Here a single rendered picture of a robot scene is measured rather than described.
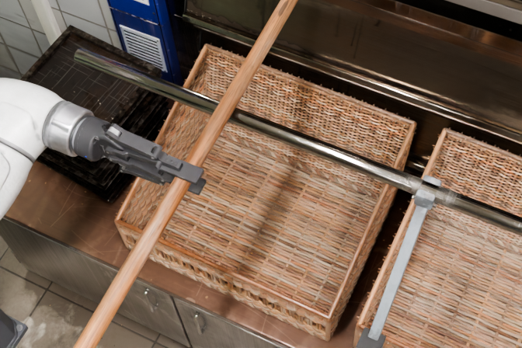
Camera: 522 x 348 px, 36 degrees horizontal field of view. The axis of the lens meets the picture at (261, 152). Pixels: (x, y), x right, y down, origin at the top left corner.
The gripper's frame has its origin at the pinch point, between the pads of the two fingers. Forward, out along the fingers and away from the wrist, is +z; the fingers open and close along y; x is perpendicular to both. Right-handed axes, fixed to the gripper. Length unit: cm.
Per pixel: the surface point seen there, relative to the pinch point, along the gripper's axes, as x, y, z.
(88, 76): -31, 37, -49
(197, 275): -3, 57, -6
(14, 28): -53, 66, -97
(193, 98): -16.0, 1.8, -6.8
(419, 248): -32, 60, 39
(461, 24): -52, 2, 32
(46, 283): 0, 119, -68
